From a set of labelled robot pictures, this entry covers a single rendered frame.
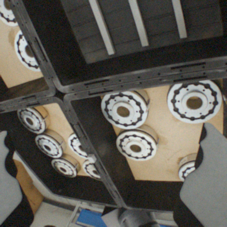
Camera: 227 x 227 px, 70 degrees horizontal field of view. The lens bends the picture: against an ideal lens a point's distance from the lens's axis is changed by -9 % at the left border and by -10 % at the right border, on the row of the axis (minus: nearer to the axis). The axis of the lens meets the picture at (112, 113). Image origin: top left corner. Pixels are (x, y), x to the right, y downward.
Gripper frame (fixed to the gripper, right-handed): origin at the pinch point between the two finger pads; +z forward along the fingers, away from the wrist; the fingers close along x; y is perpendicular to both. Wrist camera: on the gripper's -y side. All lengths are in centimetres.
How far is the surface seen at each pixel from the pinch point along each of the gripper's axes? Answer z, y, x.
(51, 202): 209, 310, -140
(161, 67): 12.1, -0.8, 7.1
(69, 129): 33.6, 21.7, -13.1
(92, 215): 122, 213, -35
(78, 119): 18.6, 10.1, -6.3
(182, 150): 23.1, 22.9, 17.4
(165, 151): 24.7, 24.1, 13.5
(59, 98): 19.1, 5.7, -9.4
